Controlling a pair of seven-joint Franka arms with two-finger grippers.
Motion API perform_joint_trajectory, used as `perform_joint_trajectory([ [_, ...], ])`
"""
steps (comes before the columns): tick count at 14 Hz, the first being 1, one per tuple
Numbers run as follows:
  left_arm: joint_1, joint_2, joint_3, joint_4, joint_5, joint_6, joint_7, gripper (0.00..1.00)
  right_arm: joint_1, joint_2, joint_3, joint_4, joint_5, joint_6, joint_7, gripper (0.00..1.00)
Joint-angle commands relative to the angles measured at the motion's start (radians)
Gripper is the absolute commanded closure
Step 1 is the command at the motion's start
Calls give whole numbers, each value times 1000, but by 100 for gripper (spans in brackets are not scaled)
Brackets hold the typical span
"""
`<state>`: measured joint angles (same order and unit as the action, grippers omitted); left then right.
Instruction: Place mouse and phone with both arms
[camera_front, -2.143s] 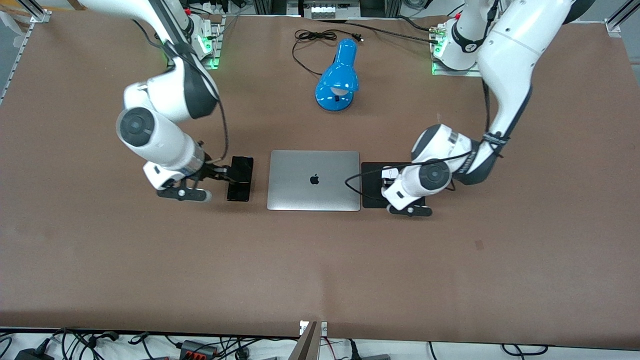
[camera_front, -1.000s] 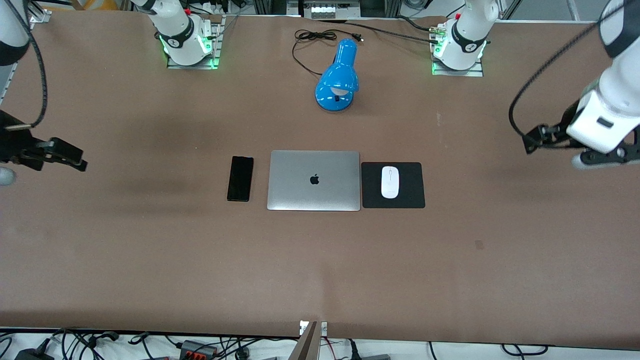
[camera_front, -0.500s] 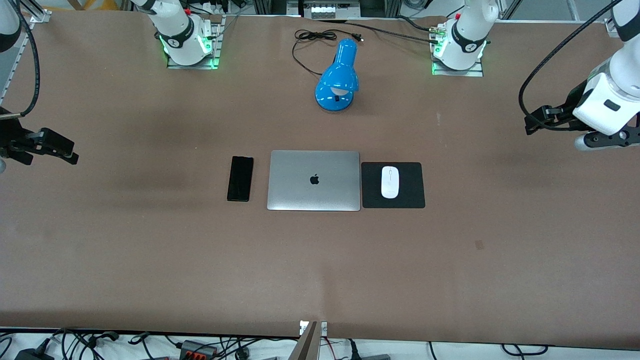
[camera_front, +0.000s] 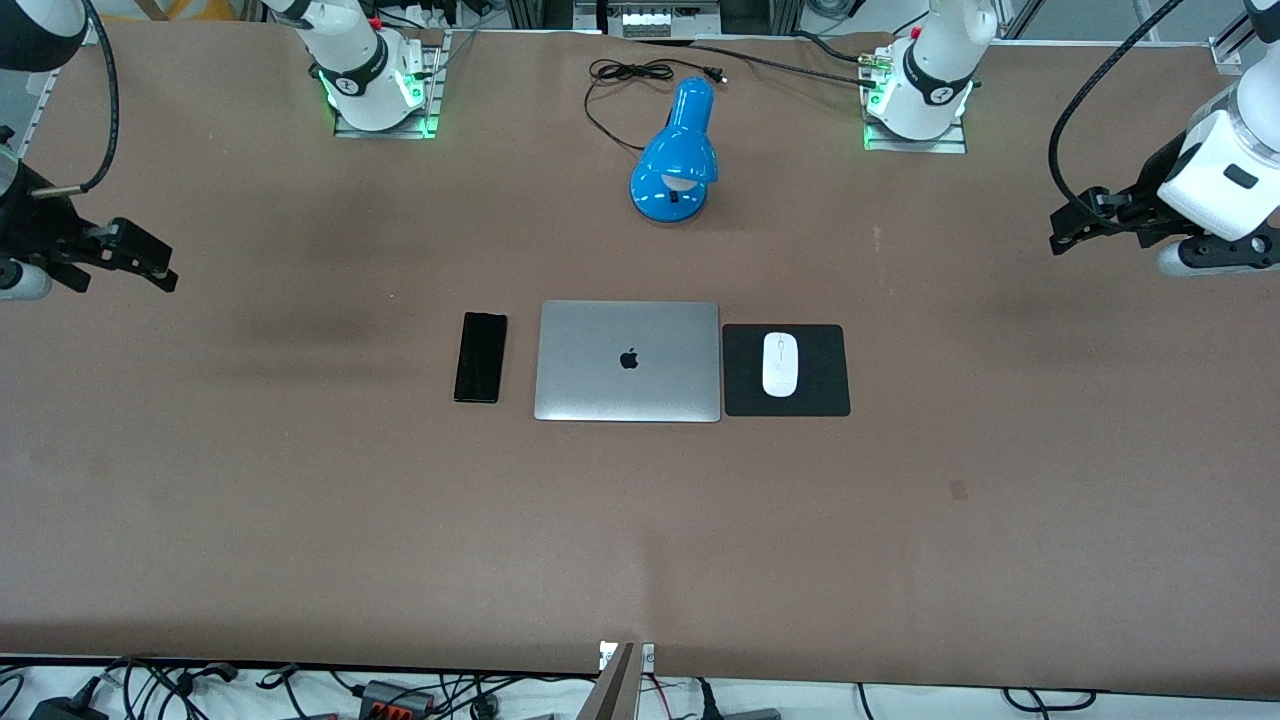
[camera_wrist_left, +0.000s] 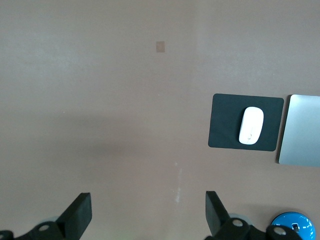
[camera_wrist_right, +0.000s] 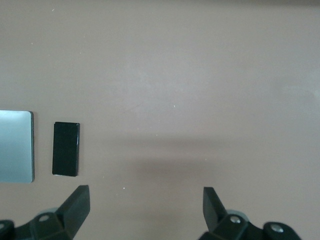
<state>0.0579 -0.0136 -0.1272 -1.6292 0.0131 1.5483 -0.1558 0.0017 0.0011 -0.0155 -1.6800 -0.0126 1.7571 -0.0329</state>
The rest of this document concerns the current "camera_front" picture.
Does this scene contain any grey box with orange connectors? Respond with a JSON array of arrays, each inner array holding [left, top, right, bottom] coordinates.
[[358, 679, 433, 720]]

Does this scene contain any silver closed laptop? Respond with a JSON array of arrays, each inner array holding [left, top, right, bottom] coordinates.
[[533, 300, 722, 424]]

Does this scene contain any blue desk lamp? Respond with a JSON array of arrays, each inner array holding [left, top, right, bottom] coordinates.
[[629, 77, 720, 225]]

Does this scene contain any black smartphone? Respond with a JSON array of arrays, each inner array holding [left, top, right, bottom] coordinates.
[[453, 312, 509, 405]]

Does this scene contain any long black table cable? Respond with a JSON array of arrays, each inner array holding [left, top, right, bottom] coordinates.
[[635, 32, 891, 91]]

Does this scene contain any white power strip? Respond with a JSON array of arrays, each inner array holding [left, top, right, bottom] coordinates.
[[620, 3, 698, 38]]

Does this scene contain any black left arm hose cable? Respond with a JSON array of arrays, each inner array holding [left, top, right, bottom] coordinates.
[[1047, 0, 1191, 206]]

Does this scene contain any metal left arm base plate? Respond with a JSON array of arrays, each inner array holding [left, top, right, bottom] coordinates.
[[863, 45, 969, 154]]

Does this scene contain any black lamp power cord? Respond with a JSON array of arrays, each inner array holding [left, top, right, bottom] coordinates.
[[584, 58, 729, 154]]

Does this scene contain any white computer mouse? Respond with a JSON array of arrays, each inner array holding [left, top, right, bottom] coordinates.
[[762, 332, 800, 399]]

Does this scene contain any black right arm hose cable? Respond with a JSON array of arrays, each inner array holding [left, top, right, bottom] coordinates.
[[28, 0, 121, 197]]

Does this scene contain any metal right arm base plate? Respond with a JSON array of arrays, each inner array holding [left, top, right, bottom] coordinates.
[[333, 30, 442, 140]]

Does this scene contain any black power adapter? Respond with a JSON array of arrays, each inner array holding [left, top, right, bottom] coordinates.
[[28, 694, 109, 720]]

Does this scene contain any aluminium frame profile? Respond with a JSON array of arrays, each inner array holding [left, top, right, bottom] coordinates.
[[1208, 30, 1251, 77]]

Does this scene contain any black square mouse pad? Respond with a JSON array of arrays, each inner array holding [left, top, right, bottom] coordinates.
[[722, 323, 852, 418]]

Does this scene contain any looped black floor cable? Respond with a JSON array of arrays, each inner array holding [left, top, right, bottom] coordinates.
[[1003, 686, 1099, 714]]

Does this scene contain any tangled black floor cable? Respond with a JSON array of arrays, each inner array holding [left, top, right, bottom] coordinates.
[[100, 655, 241, 720]]

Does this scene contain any black arm hose cable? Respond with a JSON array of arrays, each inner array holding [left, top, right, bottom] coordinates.
[[28, 0, 121, 197], [1047, 0, 1191, 206]]

